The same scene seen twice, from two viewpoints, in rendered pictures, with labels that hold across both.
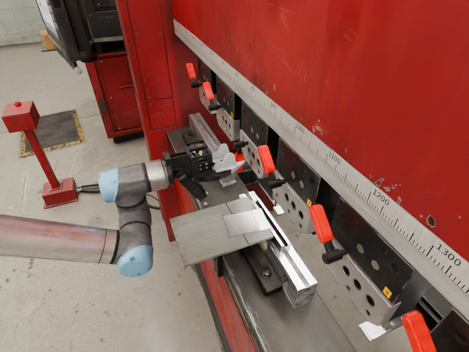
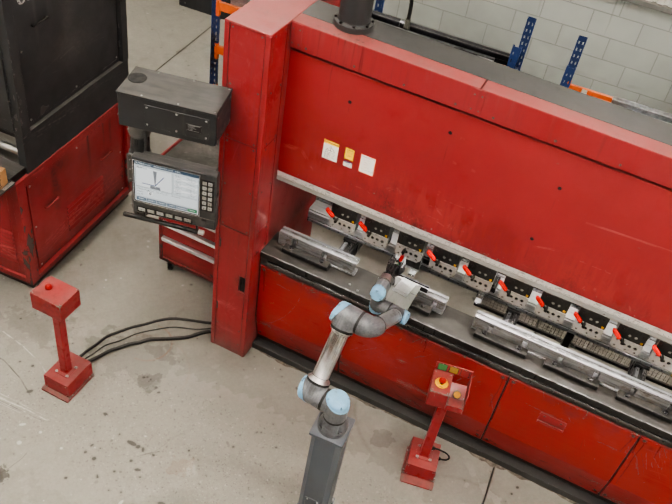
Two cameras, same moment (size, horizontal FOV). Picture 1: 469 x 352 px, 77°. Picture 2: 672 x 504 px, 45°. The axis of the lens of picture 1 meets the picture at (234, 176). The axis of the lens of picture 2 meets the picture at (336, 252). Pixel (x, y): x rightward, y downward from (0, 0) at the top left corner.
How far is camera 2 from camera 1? 377 cm
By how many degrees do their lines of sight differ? 37
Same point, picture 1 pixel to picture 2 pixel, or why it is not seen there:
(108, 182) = (383, 291)
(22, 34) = not seen: outside the picture
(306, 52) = (451, 222)
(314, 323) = (452, 315)
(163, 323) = (306, 411)
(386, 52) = (482, 228)
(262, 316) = (433, 323)
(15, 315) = (186, 480)
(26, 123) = (74, 303)
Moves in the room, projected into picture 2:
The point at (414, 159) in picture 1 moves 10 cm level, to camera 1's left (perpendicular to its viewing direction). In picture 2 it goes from (492, 248) to (479, 256)
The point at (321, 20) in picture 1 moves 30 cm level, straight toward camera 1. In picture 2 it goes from (458, 217) to (492, 256)
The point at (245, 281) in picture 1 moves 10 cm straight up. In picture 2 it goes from (414, 315) to (418, 303)
